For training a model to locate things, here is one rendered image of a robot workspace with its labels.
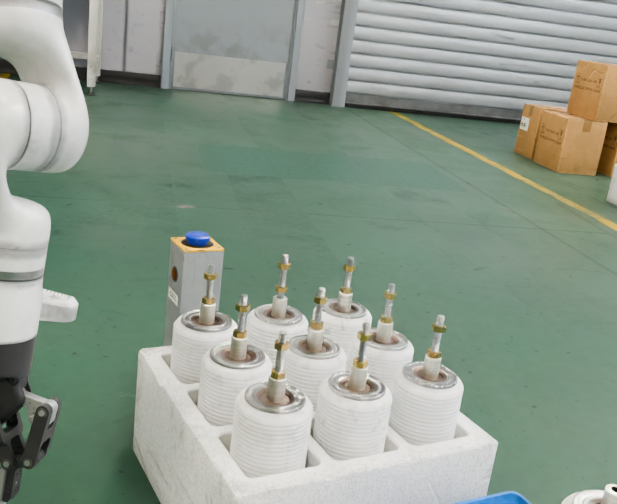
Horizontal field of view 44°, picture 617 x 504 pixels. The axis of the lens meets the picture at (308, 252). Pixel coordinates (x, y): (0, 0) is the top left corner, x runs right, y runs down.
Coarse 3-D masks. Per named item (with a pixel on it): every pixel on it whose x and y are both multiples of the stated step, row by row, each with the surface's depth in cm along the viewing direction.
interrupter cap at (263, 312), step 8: (264, 304) 122; (256, 312) 119; (264, 312) 120; (288, 312) 121; (296, 312) 121; (264, 320) 116; (272, 320) 117; (280, 320) 117; (288, 320) 117; (296, 320) 118
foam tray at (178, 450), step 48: (144, 384) 117; (192, 384) 110; (144, 432) 118; (192, 432) 99; (480, 432) 107; (192, 480) 99; (240, 480) 90; (288, 480) 91; (336, 480) 93; (384, 480) 97; (432, 480) 101; (480, 480) 106
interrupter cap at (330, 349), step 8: (296, 336) 112; (304, 336) 113; (296, 344) 110; (304, 344) 111; (328, 344) 111; (336, 344) 111; (296, 352) 107; (304, 352) 107; (312, 352) 108; (320, 352) 109; (328, 352) 108; (336, 352) 108
